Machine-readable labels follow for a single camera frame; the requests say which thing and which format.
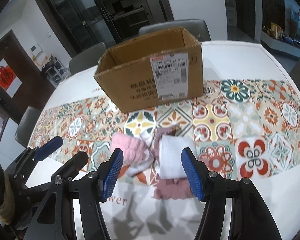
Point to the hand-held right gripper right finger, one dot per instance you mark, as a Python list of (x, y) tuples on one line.
[(192, 172)]

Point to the dark sliding glass door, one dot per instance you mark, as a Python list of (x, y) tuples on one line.
[(90, 12)]

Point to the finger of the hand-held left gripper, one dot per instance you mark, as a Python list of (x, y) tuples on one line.
[(48, 147), (72, 163)]

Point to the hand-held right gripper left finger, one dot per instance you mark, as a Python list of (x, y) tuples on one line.
[(112, 172)]

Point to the pink fluffy slipper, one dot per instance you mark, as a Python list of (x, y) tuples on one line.
[(130, 147)]

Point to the brown wooden door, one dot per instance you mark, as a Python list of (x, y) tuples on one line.
[(15, 55)]

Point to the mauve cloth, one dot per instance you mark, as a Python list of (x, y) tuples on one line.
[(172, 188)]

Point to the white light switch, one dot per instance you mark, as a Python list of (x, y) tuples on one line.
[(48, 34)]

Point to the brown cardboard box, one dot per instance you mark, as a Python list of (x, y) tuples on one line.
[(130, 90)]

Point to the person's left forearm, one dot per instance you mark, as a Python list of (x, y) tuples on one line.
[(0, 192)]

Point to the cluttered storage cart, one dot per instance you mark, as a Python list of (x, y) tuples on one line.
[(53, 70)]

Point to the white wall intercom panel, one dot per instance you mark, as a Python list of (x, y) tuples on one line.
[(36, 49)]

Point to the white low cabinet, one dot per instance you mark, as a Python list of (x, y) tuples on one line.
[(282, 46)]

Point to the red and white door poster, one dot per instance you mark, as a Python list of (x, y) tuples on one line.
[(6, 78)]

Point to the dark slatted wall panel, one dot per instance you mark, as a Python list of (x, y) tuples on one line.
[(272, 2)]

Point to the white cloth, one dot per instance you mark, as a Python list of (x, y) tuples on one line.
[(172, 157)]

